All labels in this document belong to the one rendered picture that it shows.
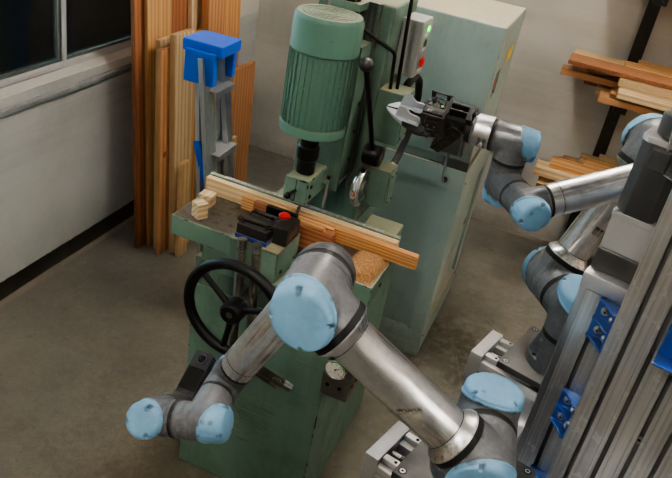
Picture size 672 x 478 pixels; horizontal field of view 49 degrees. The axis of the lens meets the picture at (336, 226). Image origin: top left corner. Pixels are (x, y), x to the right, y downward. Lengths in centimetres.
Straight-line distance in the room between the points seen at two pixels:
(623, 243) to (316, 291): 61
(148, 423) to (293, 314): 43
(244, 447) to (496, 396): 116
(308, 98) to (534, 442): 96
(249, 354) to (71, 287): 195
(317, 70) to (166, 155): 165
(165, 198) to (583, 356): 232
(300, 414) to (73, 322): 126
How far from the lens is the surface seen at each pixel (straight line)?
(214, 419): 145
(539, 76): 409
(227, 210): 211
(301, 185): 196
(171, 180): 340
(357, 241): 201
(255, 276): 176
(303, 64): 182
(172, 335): 307
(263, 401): 224
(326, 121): 186
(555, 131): 416
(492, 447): 132
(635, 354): 145
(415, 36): 208
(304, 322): 118
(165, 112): 327
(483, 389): 142
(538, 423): 167
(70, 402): 280
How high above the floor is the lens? 192
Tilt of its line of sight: 29 degrees down
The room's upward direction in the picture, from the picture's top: 11 degrees clockwise
